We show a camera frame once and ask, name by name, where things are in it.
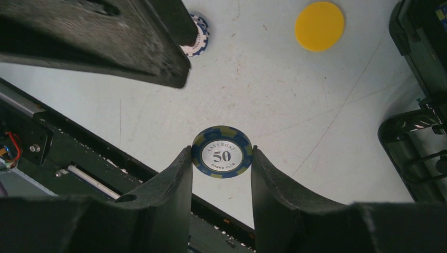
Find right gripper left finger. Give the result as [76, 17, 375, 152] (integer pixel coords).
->
[1, 147, 193, 252]

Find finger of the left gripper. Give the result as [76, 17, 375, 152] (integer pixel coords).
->
[1, 1, 198, 89]

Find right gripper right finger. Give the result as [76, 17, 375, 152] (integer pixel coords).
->
[251, 147, 446, 252]

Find white grey poker chip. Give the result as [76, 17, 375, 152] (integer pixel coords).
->
[180, 14, 210, 57]

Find black poker chip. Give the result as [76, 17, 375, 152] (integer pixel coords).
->
[191, 125, 253, 179]

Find black poker set case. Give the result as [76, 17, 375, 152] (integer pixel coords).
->
[377, 0, 447, 204]

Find yellow round button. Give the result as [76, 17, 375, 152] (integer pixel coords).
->
[295, 1, 345, 52]

